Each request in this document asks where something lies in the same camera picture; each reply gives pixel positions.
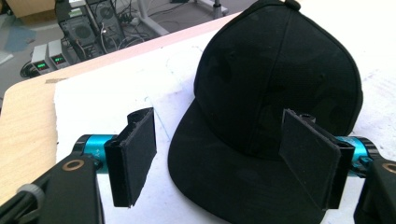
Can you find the black baseball cap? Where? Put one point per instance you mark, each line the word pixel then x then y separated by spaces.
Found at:
pixel 264 118

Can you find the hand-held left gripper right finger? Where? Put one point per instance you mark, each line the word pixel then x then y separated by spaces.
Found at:
pixel 311 161

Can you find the white cloth sheet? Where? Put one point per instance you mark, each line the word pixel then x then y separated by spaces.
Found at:
pixel 130 81

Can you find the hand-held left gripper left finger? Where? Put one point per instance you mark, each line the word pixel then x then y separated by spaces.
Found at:
pixel 134 161

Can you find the white metal stand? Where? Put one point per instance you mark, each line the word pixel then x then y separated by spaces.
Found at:
pixel 152 15

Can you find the cardboard box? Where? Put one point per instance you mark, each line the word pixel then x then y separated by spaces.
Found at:
pixel 29 7

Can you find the grey power supply unit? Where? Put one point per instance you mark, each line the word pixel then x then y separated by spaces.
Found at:
pixel 39 59
pixel 57 54

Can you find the black computer tower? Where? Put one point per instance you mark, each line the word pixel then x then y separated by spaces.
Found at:
pixel 77 29
pixel 107 18

